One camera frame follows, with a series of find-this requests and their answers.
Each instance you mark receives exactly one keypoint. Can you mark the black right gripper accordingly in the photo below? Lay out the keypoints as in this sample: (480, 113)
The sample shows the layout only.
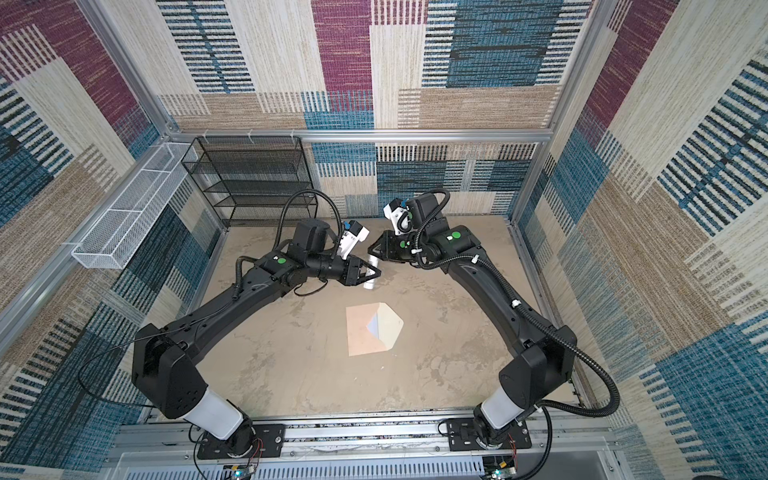
(387, 246)

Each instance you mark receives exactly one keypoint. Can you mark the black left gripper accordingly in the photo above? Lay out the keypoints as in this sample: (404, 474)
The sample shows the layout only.
(353, 271)

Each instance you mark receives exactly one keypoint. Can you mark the white glue stick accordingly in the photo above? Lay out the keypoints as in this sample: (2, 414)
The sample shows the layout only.
(370, 272)

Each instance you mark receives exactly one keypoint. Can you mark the pink envelope with flap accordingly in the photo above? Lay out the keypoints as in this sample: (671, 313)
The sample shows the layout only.
(359, 340)

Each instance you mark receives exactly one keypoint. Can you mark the blue bordered white letter paper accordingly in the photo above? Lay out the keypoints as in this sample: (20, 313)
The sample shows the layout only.
(373, 326)

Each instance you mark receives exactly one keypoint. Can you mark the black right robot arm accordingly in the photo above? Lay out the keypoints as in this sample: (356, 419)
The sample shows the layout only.
(542, 359)

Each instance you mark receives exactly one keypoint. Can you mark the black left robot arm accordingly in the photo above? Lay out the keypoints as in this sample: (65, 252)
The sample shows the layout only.
(165, 359)

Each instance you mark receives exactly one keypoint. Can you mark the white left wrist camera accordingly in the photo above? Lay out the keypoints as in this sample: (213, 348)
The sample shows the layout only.
(353, 233)

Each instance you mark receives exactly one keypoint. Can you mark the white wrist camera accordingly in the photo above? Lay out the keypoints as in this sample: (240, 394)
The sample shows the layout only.
(397, 213)
(353, 233)

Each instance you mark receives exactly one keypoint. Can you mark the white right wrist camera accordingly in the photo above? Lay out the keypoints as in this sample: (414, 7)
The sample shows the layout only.
(397, 213)

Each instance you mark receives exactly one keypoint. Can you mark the black wire shelf rack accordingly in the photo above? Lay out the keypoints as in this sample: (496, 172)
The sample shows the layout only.
(247, 180)

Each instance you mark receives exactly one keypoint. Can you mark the white wire mesh basket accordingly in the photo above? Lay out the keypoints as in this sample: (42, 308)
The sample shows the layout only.
(119, 232)

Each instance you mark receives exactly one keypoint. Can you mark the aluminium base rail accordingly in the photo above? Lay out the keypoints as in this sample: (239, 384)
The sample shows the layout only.
(426, 444)

